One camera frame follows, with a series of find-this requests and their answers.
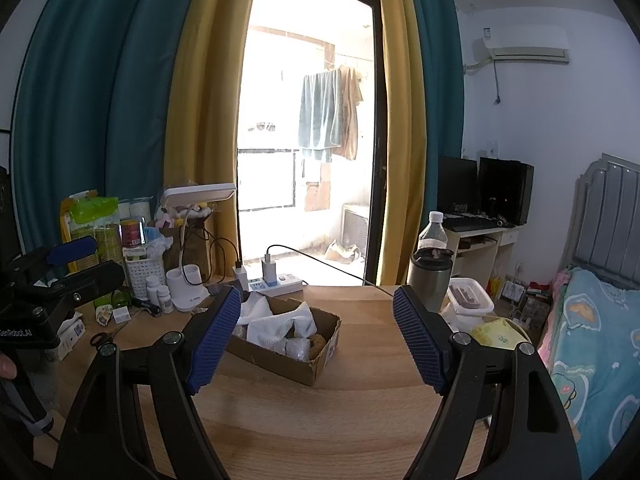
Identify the outdoor air conditioner unit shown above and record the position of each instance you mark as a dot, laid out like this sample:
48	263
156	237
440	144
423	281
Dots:
356	230

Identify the white cloth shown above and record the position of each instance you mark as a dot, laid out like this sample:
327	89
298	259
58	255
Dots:
254	309

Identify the white power strip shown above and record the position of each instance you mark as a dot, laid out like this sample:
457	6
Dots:
280	284

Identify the brown paper bag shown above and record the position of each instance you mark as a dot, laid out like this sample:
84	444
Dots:
197	255

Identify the red tin can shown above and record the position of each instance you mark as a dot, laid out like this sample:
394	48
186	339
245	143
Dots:
132	234

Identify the white charger with black plug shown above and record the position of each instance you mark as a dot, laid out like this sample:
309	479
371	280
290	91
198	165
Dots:
240	277

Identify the pink blanket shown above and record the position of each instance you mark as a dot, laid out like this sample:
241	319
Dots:
552	310

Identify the hanging blue grey towel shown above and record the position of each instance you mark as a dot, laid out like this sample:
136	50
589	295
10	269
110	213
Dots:
320	115

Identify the white desk lamp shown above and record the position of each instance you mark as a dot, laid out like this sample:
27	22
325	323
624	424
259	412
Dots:
187	291

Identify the teal curtain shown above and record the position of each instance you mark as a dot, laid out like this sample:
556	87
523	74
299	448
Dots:
442	110
100	110

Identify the cardboard box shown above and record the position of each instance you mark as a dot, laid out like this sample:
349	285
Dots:
280	366

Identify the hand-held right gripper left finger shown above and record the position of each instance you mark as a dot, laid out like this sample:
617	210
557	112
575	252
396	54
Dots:
215	345

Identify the white pill bottle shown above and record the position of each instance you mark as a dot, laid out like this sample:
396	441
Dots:
165	301
152	291

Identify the blue cartoon print blanket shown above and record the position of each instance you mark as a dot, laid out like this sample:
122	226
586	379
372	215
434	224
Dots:
600	360

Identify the green yellow packet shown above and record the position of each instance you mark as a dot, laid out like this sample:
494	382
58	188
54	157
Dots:
92	237

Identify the steel tumbler with black lid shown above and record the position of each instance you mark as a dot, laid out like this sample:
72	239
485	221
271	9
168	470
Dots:
427	280

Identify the green glass bottle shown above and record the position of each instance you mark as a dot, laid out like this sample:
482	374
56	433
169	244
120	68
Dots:
122	299

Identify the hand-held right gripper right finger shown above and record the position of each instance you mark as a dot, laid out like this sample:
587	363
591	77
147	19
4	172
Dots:
420	340

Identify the white plastic basket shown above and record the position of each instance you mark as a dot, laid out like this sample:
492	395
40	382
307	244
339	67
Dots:
142	277

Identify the pastel plush flowers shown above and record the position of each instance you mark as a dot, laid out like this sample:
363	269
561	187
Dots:
192	212

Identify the black computer monitor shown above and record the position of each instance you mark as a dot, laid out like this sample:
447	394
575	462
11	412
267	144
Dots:
457	185

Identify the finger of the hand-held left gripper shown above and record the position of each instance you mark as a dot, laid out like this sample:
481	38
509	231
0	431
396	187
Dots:
92	280
72	251

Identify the black flashlight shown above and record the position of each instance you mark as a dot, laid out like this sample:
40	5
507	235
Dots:
144	305

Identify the hanging beige towel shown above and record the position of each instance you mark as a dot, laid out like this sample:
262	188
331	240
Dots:
350	110

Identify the white wall outlet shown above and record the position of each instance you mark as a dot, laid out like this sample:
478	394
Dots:
493	149

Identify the white air conditioner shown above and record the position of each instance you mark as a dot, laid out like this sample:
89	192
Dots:
527	42

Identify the white computer desk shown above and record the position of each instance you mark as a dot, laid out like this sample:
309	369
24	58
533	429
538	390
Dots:
482	260

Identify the white plastic food container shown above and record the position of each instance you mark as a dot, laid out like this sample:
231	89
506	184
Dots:
467	305

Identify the yellow curtain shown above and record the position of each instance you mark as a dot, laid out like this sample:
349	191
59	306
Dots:
215	110
400	135

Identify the cartoon print small pouch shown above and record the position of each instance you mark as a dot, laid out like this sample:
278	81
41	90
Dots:
105	315

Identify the grey padded headboard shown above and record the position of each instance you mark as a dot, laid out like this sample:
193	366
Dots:
610	210

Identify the dark door frame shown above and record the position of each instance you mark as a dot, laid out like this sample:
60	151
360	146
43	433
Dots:
377	135

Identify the black computer tower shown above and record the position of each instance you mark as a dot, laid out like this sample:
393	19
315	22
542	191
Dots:
505	190

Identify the textured white paper towel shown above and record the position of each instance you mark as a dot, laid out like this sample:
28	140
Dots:
272	332

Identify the clear plastic bag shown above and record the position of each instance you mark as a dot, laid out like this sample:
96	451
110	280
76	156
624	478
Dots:
299	349

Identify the clear water bottle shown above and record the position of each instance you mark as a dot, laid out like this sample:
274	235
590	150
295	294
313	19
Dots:
432	235

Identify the brown plush toy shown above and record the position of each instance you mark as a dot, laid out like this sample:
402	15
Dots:
318	346

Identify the yellow tissue pack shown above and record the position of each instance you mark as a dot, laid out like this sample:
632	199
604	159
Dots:
497	335

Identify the black keyboard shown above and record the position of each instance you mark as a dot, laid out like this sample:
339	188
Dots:
470	222

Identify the thin plastic bag in basket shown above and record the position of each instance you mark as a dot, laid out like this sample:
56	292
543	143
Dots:
159	246

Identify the person's left hand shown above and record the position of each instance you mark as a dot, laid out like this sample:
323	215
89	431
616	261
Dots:
7	366

